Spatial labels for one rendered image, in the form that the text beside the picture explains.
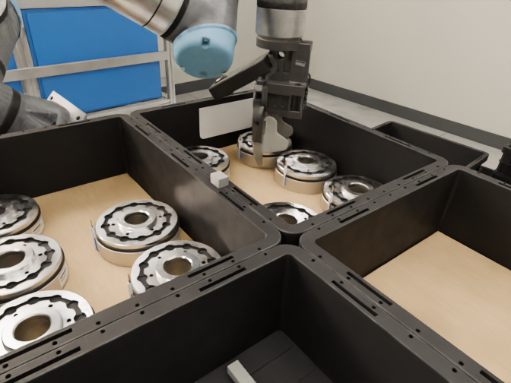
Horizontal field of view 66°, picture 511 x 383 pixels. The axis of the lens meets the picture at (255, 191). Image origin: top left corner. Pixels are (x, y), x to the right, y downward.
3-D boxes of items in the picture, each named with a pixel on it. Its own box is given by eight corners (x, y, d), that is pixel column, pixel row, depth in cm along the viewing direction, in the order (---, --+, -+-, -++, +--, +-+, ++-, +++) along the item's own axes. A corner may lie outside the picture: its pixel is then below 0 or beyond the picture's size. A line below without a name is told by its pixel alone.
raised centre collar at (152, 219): (111, 217, 51) (110, 213, 50) (147, 206, 53) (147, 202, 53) (125, 237, 47) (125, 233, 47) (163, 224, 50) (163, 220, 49)
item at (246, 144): (227, 138, 75) (227, 135, 75) (271, 129, 80) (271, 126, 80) (256, 159, 68) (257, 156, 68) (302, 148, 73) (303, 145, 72)
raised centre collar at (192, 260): (147, 266, 43) (146, 261, 43) (186, 249, 46) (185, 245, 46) (169, 292, 40) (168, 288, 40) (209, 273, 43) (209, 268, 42)
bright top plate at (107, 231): (85, 217, 51) (84, 213, 51) (157, 195, 56) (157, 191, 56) (112, 261, 44) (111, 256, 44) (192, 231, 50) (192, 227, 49)
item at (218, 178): (210, 182, 46) (210, 172, 45) (220, 178, 46) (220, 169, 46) (218, 188, 44) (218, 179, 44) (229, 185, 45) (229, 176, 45)
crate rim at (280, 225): (127, 125, 65) (125, 112, 64) (268, 97, 81) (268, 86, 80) (287, 257, 39) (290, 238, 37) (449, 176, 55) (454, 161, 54)
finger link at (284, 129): (289, 158, 73) (293, 115, 67) (258, 154, 74) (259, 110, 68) (292, 149, 75) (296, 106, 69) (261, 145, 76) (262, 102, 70)
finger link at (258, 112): (259, 144, 64) (265, 90, 61) (250, 144, 64) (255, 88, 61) (265, 138, 69) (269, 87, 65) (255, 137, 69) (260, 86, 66)
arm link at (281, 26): (251, 7, 56) (262, 2, 63) (250, 41, 58) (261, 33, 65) (304, 11, 55) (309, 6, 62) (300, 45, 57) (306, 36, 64)
